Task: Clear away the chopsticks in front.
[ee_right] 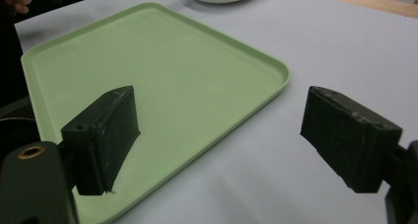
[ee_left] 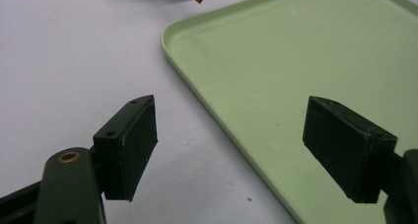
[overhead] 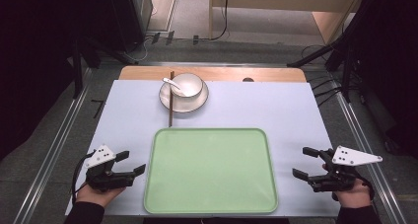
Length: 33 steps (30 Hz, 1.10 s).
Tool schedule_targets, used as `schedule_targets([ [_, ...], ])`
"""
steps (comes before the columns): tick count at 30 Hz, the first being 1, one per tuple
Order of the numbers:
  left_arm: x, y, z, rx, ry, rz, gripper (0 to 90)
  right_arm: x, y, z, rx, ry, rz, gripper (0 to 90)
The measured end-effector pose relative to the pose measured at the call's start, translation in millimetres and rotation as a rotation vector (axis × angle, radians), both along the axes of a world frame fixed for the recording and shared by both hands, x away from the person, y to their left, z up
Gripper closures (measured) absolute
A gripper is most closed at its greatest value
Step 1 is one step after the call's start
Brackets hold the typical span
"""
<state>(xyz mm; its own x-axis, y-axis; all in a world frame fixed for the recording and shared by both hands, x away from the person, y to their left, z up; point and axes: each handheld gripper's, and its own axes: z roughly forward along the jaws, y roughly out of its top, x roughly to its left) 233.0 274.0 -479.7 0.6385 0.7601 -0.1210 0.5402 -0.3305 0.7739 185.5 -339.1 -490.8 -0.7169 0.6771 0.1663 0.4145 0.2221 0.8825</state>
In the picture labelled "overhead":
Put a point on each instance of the black stand post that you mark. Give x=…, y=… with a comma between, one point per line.
x=77, y=72

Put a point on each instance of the black cabinet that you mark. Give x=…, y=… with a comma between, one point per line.
x=126, y=16

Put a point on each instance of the light green tray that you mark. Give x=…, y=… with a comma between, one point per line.
x=210, y=171

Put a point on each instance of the person's right hand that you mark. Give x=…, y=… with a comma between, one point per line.
x=355, y=197

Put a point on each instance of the black power plug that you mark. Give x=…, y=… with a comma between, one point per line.
x=195, y=39
x=155, y=37

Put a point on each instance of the wooden table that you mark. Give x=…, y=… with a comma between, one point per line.
x=223, y=74

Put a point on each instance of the white plate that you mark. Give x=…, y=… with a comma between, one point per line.
x=187, y=105

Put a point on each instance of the white ceramic spoon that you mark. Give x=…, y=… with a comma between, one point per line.
x=172, y=83

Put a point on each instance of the black tripod stand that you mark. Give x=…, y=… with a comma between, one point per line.
x=315, y=54

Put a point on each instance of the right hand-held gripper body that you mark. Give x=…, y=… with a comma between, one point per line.
x=338, y=181

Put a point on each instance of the pale blue table mat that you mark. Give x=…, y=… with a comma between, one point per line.
x=282, y=118

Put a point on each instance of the metal floor rail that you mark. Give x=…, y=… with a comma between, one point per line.
x=368, y=145
x=52, y=151

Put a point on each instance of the white bowl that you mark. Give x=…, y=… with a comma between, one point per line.
x=192, y=82

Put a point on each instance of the person's left hand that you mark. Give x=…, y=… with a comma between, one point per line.
x=95, y=196

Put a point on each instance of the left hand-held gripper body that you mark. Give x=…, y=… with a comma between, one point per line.
x=104, y=179

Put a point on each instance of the brown wooden chopstick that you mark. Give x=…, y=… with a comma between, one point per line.
x=170, y=112
x=172, y=100

